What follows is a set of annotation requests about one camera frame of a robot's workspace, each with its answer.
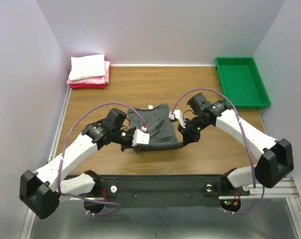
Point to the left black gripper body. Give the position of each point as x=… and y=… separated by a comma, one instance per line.
x=126, y=138

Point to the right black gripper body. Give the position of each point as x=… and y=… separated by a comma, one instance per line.
x=193, y=129

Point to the dark grey t-shirt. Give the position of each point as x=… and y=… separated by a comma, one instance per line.
x=160, y=128

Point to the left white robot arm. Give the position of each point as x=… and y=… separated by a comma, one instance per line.
x=43, y=190

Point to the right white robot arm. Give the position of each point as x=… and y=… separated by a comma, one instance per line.
x=271, y=160

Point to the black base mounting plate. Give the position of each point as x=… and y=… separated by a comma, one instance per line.
x=155, y=191

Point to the pink folded t-shirt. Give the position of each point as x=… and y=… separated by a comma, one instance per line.
x=96, y=80

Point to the green plastic tray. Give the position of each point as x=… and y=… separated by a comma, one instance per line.
x=241, y=82

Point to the red folded t-shirt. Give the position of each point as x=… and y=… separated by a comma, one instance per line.
x=87, y=86

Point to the white folded t-shirt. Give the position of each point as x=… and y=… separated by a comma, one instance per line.
x=87, y=67

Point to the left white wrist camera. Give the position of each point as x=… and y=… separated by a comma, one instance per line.
x=141, y=137

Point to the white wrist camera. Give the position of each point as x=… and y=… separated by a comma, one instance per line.
x=177, y=116
x=141, y=137

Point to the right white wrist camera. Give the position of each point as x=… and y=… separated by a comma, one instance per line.
x=177, y=116

